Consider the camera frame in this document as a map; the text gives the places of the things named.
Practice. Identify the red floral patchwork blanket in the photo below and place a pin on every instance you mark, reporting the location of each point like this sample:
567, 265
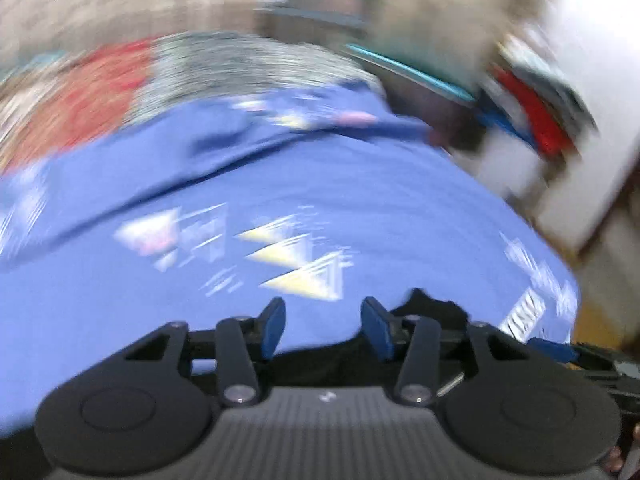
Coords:
110, 85

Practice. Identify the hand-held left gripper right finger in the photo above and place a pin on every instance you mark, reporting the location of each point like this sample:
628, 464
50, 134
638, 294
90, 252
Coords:
375, 330

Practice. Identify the beige leaf-print curtain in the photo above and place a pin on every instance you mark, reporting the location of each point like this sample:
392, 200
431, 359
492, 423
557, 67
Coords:
150, 0

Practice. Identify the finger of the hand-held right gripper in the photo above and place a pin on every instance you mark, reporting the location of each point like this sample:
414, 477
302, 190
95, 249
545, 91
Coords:
546, 348

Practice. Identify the blue printed bed sheet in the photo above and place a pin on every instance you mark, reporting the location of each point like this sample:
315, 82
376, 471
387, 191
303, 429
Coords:
300, 170

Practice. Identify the person's right hand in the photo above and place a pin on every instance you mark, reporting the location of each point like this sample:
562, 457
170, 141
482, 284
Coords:
620, 455

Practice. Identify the clear storage box teal lid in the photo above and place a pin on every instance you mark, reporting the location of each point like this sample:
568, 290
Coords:
415, 85

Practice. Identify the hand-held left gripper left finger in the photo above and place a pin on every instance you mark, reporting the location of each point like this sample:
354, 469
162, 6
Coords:
272, 327

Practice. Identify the stack of folded clothes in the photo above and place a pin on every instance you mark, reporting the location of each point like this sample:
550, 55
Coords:
535, 105

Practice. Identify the black pants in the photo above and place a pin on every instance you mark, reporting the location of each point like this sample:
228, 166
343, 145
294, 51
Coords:
430, 305

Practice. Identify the white cabinet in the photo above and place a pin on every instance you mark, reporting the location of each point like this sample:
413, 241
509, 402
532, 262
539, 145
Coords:
590, 125

